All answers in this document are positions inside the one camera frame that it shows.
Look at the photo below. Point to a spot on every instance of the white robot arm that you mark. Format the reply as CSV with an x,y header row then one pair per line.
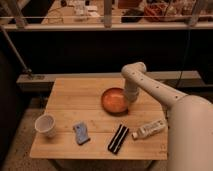
x,y
190,121

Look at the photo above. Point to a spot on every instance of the wooden table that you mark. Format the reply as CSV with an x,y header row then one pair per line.
x,y
75,100

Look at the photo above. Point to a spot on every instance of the metal railing shelf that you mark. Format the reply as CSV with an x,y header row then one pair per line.
x,y
104,15

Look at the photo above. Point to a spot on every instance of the blue sponge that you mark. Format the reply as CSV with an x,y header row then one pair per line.
x,y
81,133

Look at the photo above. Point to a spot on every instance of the white paper cup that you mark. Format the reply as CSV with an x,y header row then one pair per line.
x,y
45,125

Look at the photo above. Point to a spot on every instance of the grey low ledge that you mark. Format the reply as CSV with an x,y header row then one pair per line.
x,y
44,82

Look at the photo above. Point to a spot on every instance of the orange ceramic bowl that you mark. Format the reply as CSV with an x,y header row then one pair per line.
x,y
113,101

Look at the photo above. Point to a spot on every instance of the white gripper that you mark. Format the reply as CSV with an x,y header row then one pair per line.
x,y
131,94

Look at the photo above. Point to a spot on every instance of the clear plastic bottle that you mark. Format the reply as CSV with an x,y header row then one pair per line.
x,y
149,129

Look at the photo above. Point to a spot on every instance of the metal diagonal pole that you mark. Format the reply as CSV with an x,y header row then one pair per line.
x,y
26,69

